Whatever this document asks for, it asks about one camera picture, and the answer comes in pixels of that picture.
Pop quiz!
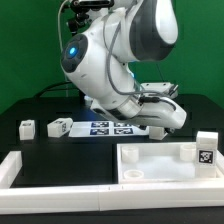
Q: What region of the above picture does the white square table top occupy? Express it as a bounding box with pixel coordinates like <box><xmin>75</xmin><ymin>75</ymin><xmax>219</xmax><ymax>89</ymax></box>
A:
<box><xmin>117</xmin><ymin>142</ymin><xmax>224</xmax><ymax>184</ymax></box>

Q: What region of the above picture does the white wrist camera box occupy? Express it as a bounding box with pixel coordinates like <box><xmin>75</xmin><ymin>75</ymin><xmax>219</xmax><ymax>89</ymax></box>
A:
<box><xmin>141</xmin><ymin>82</ymin><xmax>178</xmax><ymax>99</ymax></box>

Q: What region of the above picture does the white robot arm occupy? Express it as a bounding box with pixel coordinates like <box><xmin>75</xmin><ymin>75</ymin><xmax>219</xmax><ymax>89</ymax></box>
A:
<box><xmin>61</xmin><ymin>0</ymin><xmax>186</xmax><ymax>129</ymax></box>

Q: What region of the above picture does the black cable on table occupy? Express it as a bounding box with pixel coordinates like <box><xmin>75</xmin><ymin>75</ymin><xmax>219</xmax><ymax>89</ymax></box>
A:
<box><xmin>33</xmin><ymin>79</ymin><xmax>81</xmax><ymax>99</ymax></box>

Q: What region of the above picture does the white U-shaped obstacle fence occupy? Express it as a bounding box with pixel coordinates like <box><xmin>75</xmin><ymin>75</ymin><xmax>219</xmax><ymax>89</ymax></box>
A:
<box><xmin>0</xmin><ymin>151</ymin><xmax>224</xmax><ymax>214</ymax></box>

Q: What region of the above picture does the white fiducial marker sheet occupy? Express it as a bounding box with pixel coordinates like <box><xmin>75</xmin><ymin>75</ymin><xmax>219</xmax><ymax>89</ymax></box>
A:
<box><xmin>69</xmin><ymin>121</ymin><xmax>149</xmax><ymax>137</ymax></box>

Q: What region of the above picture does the grey hanging cable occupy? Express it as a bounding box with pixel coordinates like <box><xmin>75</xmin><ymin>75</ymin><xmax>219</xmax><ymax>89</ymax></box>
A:
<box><xmin>57</xmin><ymin>0</ymin><xmax>70</xmax><ymax>54</ymax></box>

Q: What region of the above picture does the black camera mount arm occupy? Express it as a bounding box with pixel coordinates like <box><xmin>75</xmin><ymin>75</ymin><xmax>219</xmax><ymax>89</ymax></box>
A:
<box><xmin>62</xmin><ymin>0</ymin><xmax>114</xmax><ymax>35</ymax></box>

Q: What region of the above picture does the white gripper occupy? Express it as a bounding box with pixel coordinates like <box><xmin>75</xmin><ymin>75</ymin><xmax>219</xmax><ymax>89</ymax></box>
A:
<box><xmin>134</xmin><ymin>97</ymin><xmax>187</xmax><ymax>129</ymax></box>

